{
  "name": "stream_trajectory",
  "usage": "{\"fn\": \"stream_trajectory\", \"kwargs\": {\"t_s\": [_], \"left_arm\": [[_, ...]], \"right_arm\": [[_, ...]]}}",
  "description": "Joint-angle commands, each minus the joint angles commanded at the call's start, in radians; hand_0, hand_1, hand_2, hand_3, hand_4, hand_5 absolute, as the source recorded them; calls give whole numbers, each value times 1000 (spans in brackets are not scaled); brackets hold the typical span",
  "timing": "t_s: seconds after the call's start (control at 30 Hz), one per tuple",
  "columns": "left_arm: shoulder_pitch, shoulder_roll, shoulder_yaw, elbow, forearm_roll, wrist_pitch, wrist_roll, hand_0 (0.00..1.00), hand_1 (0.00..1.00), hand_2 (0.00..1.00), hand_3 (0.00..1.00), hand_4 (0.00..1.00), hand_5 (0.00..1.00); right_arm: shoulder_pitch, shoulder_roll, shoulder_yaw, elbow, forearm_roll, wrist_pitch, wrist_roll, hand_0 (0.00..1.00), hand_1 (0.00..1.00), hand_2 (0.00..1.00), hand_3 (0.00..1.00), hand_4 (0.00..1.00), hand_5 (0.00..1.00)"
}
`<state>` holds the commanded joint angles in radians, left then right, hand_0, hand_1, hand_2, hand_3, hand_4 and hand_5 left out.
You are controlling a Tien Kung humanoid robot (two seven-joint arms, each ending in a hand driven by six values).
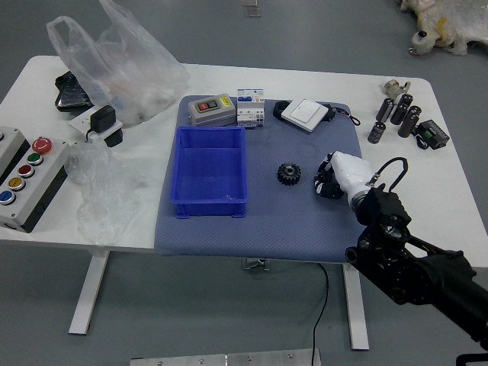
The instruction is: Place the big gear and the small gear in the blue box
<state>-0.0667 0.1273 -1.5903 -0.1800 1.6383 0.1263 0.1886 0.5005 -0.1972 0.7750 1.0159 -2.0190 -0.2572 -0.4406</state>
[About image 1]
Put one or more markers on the blue plastic box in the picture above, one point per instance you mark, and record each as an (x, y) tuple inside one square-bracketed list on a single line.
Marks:
[(207, 179)]

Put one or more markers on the metal bracket under table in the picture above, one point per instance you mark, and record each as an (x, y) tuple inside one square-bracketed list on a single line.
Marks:
[(256, 264)]

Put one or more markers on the white foam-wrapped object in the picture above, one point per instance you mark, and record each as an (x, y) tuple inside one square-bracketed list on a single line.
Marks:
[(446, 23)]

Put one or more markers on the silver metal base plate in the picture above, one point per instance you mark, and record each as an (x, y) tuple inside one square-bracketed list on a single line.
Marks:
[(225, 359)]

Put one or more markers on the crumpled clear plastic wrap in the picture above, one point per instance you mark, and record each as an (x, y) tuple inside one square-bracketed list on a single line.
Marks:
[(99, 190)]

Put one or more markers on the white wall switch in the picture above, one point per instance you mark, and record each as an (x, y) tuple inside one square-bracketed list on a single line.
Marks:
[(305, 113)]

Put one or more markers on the blue-grey fabric mat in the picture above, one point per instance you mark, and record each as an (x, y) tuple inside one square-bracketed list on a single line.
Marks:
[(267, 225)]

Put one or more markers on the white flat plate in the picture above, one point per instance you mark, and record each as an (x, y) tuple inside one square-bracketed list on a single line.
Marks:
[(78, 124)]

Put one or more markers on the white circuit breaker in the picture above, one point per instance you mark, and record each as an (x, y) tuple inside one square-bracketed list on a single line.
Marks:
[(250, 108)]

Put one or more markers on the grey push-button switch box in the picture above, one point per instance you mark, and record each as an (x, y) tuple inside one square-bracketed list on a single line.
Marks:
[(209, 110)]

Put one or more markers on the small black block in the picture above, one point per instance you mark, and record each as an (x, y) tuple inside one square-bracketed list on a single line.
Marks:
[(113, 138)]

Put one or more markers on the metal floor plate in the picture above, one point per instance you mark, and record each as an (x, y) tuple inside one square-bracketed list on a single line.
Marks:
[(251, 7)]

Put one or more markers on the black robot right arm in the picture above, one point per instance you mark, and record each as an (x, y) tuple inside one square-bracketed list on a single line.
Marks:
[(385, 215)]

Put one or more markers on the large clear plastic bag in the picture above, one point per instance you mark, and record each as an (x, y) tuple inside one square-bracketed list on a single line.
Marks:
[(126, 76)]

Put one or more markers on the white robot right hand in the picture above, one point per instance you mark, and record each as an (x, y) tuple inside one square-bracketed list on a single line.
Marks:
[(352, 171)]

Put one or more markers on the grey multi-button control box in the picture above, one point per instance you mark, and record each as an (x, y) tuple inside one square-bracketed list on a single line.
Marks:
[(28, 183)]

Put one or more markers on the black module with green terminal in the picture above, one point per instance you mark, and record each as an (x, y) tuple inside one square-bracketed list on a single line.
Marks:
[(432, 133)]

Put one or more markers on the silver metal fitting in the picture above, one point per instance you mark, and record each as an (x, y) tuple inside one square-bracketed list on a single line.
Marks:
[(394, 87)]

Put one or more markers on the black cylindrical capacitor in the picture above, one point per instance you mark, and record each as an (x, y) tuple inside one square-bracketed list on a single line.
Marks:
[(408, 126), (385, 110), (376, 132), (415, 113), (399, 113), (405, 101)]

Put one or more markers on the white table leg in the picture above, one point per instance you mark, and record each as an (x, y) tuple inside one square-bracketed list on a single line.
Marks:
[(356, 309), (89, 293)]

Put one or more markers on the big black gear nut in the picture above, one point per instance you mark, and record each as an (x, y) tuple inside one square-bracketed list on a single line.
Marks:
[(288, 174)]

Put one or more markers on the black power adapter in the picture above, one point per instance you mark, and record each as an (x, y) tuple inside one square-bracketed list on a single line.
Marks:
[(101, 119)]

